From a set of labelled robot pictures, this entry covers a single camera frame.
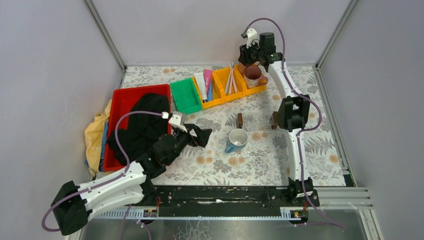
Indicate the yellow cloth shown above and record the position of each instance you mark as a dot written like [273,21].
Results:
[93,139]

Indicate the white toothpaste tube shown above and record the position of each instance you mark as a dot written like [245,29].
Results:
[200,81]

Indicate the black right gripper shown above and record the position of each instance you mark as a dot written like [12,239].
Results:
[243,54]

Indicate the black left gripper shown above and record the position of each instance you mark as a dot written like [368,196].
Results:
[191,136]

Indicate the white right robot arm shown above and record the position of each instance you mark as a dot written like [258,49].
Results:
[294,109]

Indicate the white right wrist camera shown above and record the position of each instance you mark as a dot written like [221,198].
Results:
[250,35]

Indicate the green plastic bin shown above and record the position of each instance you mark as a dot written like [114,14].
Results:
[185,96]

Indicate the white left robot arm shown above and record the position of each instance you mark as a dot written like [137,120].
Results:
[75,205]

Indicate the pink toothbrush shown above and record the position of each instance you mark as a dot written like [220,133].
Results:
[235,89]
[232,83]

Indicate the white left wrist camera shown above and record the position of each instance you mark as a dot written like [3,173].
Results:
[177,120]

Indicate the yellow bin with toothbrushes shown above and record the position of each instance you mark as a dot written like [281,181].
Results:
[220,78]

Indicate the black cloth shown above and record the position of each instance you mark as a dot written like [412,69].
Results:
[137,132]

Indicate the blue toothpaste tube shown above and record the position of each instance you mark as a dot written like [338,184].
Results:
[210,93]

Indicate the blue cloth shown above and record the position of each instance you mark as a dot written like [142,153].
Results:
[103,146]

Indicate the floral orange-handled mug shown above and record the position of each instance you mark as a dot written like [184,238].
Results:
[241,68]

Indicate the blue ceramic mug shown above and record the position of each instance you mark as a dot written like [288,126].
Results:
[237,140]

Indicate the red plastic tray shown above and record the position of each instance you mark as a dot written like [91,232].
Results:
[122,102]

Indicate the pink toothpaste tube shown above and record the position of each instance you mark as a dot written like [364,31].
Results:
[207,75]

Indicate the yellow bin with mugs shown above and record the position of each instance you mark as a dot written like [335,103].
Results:
[256,89]

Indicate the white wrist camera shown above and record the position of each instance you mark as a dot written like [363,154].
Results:
[250,35]
[177,120]

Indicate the pink pumpkin-face mug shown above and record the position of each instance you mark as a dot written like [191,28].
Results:
[254,77]

